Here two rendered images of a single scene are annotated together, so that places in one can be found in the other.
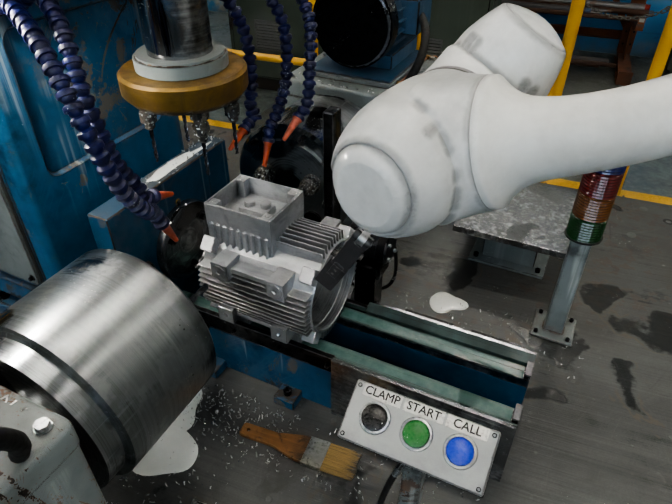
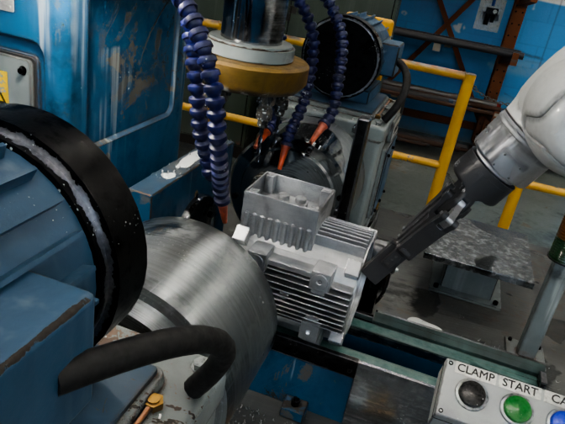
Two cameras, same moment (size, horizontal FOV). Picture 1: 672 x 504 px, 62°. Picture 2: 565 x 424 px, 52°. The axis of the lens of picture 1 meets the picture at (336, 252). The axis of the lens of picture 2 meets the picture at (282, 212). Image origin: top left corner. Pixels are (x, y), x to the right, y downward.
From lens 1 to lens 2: 0.33 m
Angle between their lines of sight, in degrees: 16
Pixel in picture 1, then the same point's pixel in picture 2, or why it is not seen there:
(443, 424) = (541, 400)
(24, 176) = not seen: hidden behind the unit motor
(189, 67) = (272, 52)
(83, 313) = (183, 269)
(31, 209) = not seen: hidden behind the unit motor
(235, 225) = (276, 215)
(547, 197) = (498, 235)
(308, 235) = (346, 230)
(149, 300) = (235, 267)
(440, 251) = (400, 281)
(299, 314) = (340, 308)
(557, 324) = (531, 349)
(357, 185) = not seen: outside the picture
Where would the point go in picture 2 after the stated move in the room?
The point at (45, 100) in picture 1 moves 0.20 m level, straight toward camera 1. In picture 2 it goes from (99, 70) to (160, 113)
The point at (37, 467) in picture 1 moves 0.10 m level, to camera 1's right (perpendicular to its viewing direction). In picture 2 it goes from (207, 407) to (327, 410)
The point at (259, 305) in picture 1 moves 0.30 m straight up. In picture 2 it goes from (293, 299) to (333, 103)
